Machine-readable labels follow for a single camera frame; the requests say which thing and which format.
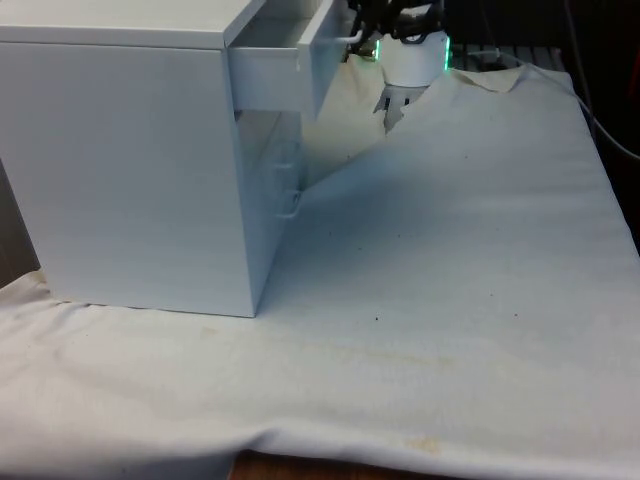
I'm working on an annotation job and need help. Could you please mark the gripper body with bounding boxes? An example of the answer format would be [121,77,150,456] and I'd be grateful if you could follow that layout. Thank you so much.
[384,0,447,45]

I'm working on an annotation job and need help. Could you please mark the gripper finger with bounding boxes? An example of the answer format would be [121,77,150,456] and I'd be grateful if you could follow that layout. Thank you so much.
[348,0,377,55]

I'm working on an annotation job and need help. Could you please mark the white drawer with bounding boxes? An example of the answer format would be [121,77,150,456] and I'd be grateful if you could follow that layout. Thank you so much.
[227,0,362,122]

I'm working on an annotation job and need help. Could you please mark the white chest of drawers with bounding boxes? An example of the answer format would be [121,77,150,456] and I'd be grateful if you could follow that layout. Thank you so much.
[0,0,307,321]

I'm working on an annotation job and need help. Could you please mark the white cable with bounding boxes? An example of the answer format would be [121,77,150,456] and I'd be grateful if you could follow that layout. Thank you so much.
[467,45,640,160]

